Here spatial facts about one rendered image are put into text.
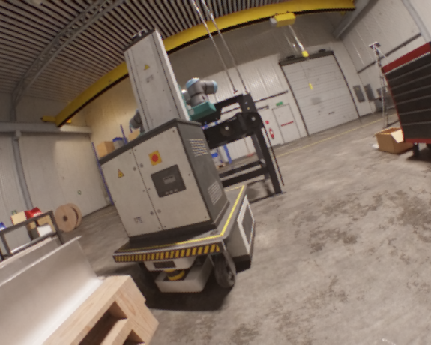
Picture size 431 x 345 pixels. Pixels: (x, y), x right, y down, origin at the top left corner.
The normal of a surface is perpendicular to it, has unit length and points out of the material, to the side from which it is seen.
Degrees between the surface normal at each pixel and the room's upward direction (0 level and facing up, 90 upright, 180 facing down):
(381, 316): 0
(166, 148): 90
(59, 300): 90
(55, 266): 90
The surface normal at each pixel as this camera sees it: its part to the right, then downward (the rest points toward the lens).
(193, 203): -0.25, 0.17
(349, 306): -0.34, -0.94
